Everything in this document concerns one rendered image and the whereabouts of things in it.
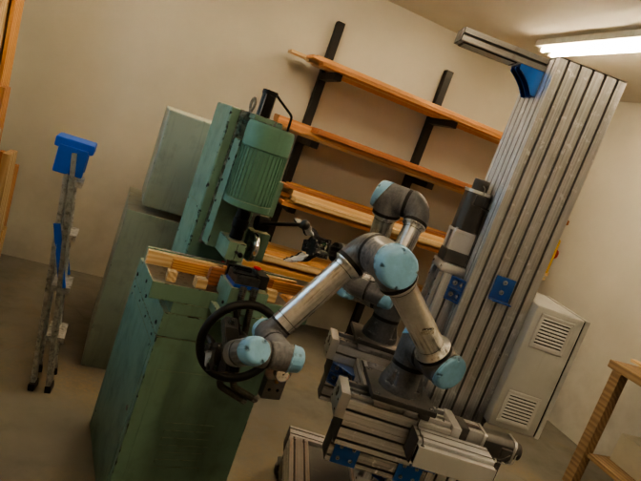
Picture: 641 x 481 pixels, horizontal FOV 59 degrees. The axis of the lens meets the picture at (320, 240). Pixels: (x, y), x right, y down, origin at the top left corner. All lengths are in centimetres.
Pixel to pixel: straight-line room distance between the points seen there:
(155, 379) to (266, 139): 91
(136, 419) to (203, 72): 285
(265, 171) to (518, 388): 118
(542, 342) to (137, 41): 334
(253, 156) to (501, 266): 95
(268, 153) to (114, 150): 253
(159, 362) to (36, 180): 266
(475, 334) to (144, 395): 118
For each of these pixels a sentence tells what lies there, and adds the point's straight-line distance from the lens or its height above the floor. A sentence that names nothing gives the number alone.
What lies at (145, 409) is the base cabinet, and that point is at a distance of 215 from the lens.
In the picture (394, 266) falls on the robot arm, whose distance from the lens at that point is 153.
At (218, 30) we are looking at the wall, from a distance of 443.
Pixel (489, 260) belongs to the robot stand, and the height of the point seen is 132.
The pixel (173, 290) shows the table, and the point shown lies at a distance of 196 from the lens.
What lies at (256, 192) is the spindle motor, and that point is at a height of 126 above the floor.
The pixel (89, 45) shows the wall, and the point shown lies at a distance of 440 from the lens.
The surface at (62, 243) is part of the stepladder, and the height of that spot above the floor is 71.
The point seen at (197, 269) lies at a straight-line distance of 212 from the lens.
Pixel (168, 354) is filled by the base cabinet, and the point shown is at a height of 65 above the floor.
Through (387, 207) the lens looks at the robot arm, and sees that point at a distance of 224.
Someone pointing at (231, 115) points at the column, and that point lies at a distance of 222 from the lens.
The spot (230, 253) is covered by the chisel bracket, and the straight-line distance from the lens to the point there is 208.
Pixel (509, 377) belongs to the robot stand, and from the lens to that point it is 218.
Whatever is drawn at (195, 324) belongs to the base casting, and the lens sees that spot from 203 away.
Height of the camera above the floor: 150
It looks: 9 degrees down
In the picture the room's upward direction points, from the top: 20 degrees clockwise
